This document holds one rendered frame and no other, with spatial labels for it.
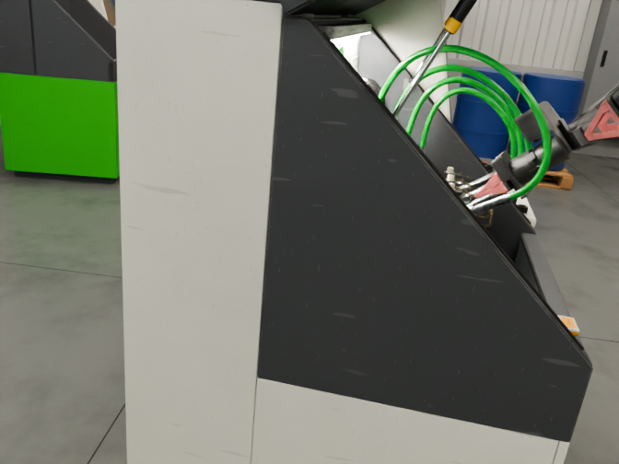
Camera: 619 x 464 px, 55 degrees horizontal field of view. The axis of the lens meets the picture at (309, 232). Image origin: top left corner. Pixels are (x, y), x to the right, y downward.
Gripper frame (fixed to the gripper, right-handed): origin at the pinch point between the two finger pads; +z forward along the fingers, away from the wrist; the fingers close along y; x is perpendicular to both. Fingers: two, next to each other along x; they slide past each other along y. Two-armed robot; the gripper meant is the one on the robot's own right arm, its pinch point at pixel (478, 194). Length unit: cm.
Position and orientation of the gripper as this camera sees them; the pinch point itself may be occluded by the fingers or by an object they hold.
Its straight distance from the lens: 133.2
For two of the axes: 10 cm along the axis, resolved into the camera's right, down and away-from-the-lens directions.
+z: -7.1, 4.6, 5.3
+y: -5.3, -8.5, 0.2
